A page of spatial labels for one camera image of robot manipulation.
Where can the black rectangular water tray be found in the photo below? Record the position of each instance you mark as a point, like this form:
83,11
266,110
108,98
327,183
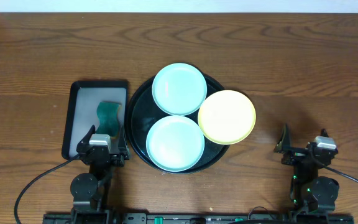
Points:
85,96

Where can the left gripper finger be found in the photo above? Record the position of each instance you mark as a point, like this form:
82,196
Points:
85,140
122,144

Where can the light blue plate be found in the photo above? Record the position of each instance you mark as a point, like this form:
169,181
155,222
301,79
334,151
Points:
175,143
179,89

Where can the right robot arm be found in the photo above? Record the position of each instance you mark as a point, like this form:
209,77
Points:
313,195

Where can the green yellow sponge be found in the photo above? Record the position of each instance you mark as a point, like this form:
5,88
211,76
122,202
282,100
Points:
107,113

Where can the yellow plate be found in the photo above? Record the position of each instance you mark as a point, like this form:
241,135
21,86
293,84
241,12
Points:
227,117

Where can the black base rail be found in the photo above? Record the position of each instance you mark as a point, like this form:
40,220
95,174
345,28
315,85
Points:
142,218

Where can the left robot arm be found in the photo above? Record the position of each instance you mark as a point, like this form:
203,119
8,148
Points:
90,190

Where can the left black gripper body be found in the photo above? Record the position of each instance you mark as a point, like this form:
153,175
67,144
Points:
119,163

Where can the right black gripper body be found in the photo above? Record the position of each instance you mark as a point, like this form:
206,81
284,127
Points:
295,157

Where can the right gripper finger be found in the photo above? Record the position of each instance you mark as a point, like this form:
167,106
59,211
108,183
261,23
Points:
284,143
324,133

